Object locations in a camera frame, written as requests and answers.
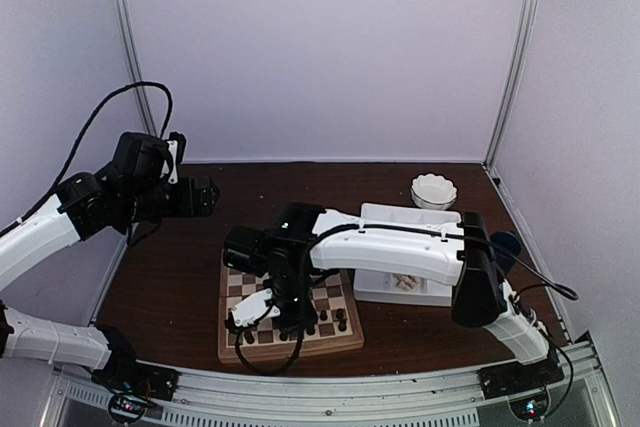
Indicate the white scalloped ceramic bowl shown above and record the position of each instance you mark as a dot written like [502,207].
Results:
[431,191]

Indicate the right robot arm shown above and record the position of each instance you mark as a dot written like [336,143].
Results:
[309,242]

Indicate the white divided plastic tray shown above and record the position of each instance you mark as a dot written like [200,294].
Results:
[380,287]

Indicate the front aluminium rail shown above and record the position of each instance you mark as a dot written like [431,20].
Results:
[336,396]

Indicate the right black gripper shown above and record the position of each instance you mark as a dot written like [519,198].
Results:
[306,315]

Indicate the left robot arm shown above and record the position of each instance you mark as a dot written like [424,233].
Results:
[141,183]

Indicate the aluminium frame post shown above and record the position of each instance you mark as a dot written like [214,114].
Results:
[133,66]
[524,31]

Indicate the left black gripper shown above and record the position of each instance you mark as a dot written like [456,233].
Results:
[204,206]

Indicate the dark blue cup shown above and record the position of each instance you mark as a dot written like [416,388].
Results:
[507,246]

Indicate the pile of white chess pieces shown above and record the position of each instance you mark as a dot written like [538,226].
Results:
[406,282]

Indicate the wooden chess board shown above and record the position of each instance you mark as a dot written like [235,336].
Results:
[333,293]

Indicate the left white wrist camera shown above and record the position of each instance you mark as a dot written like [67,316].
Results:
[173,156]

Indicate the left aluminium frame post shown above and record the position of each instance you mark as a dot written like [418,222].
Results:
[133,66]

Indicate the right aluminium frame post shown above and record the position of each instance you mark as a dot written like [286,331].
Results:
[524,31]

